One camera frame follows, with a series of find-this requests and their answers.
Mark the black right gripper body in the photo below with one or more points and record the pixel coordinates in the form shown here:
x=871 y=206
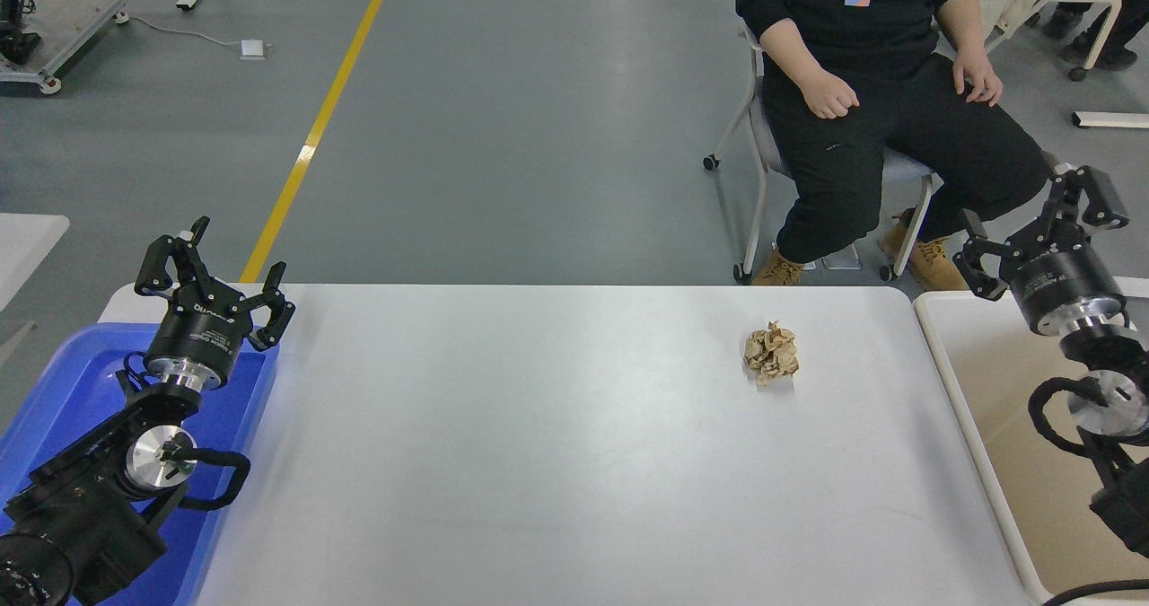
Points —
x=1064 y=283

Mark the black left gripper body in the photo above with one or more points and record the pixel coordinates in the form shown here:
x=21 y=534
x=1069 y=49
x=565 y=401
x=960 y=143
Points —
x=202 y=332

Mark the tan paper ball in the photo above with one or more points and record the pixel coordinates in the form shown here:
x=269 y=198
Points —
x=770 y=355

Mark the person's right forearm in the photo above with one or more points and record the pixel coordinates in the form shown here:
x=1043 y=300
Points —
x=794 y=54

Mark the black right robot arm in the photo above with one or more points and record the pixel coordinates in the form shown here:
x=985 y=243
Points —
x=1122 y=509

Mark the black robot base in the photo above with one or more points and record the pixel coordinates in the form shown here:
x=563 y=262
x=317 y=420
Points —
x=13 y=40

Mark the person's left forearm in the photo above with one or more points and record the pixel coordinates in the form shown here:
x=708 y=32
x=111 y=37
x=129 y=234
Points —
x=962 y=27

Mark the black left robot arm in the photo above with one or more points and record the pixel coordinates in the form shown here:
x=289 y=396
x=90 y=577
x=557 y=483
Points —
x=81 y=507

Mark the person's left hand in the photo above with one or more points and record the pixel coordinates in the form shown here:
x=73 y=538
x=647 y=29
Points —
x=978 y=76

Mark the person's right hand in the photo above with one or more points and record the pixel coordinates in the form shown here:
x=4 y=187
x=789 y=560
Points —
x=830 y=99

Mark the person's left tan boot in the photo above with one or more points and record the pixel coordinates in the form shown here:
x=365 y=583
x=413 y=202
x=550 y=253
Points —
x=934 y=260

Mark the person's tan boot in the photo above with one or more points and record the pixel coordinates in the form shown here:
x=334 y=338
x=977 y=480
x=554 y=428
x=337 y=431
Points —
x=779 y=270
x=934 y=260

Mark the white floor bar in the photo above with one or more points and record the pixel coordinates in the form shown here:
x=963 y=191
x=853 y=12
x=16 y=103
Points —
x=1113 y=119
x=1133 y=287

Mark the large pale plastic bin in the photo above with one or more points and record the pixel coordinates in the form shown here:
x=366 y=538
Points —
x=987 y=390

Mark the grey wheeled chair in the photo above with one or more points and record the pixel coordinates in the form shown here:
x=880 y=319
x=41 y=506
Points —
x=905 y=168

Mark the white side table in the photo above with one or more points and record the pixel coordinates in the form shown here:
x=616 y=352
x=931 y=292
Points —
x=22 y=247

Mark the blue plastic tray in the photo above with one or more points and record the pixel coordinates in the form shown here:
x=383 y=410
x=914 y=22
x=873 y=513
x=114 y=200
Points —
x=72 y=382

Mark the silver foot pedal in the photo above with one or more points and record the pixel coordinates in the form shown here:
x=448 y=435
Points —
x=844 y=260

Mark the person in black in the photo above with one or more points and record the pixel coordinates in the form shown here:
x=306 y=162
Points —
x=835 y=175

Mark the person with dark shoes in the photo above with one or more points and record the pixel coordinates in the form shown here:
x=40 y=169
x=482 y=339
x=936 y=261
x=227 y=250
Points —
x=1127 y=31

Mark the person's right tan boot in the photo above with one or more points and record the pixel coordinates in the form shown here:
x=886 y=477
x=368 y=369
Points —
x=779 y=270

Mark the white power adapter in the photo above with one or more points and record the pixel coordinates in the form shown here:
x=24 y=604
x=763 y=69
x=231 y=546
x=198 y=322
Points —
x=252 y=48

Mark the grey wheeled platform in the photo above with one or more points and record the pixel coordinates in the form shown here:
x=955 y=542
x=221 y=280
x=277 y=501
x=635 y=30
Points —
x=63 y=22

